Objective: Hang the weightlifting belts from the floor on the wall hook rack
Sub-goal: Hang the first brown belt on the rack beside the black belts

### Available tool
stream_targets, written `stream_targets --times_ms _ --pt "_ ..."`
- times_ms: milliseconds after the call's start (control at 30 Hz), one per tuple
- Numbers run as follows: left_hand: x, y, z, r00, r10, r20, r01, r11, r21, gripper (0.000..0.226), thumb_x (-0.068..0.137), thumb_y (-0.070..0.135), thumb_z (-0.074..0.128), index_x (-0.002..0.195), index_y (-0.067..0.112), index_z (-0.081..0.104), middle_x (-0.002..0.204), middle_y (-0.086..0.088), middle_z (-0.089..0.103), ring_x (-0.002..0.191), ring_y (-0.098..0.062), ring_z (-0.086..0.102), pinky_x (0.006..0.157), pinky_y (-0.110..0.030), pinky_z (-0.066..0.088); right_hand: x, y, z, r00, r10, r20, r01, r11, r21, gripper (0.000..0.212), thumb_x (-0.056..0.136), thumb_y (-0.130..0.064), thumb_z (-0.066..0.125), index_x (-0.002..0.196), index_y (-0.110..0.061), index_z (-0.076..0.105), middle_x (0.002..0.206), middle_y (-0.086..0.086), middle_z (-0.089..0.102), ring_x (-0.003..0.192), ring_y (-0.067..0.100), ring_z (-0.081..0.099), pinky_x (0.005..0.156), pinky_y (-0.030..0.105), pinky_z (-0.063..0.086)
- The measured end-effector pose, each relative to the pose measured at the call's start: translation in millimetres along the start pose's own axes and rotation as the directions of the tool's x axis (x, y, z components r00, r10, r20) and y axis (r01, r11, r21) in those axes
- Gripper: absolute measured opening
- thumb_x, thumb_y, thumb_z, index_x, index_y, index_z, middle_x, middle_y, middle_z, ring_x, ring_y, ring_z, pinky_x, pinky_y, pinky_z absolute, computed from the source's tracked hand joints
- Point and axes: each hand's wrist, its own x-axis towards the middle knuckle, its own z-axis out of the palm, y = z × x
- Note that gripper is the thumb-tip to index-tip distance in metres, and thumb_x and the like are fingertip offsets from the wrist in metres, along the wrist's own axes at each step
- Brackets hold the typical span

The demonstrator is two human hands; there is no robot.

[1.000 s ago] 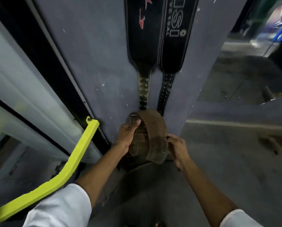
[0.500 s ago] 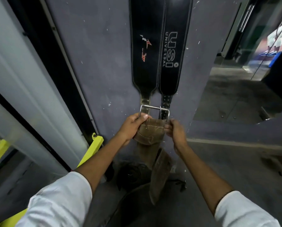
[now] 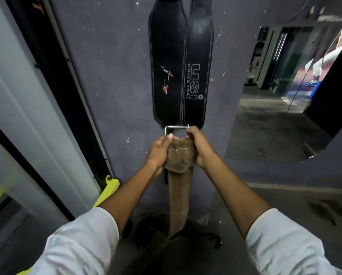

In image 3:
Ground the person's right hand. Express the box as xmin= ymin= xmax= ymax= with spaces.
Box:
xmin=185 ymin=126 xmax=217 ymax=171

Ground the person's left hand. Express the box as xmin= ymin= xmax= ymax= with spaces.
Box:
xmin=145 ymin=133 xmax=179 ymax=176

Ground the brown suede belt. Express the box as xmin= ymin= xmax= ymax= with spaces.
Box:
xmin=163 ymin=124 xmax=198 ymax=239

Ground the black USI leather belt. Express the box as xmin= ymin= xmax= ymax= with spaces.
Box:
xmin=183 ymin=0 xmax=214 ymax=131

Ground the black belt with red logo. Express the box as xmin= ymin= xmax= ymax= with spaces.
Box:
xmin=148 ymin=0 xmax=188 ymax=129

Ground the person's left forearm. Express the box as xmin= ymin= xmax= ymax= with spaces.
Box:
xmin=98 ymin=162 xmax=163 ymax=237

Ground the person's right forearm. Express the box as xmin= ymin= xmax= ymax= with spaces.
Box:
xmin=201 ymin=154 xmax=272 ymax=239

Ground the white long-sleeved shirt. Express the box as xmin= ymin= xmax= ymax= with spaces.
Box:
xmin=27 ymin=207 xmax=342 ymax=275

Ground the black grey folded treadmill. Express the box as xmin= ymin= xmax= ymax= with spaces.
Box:
xmin=0 ymin=0 xmax=114 ymax=224

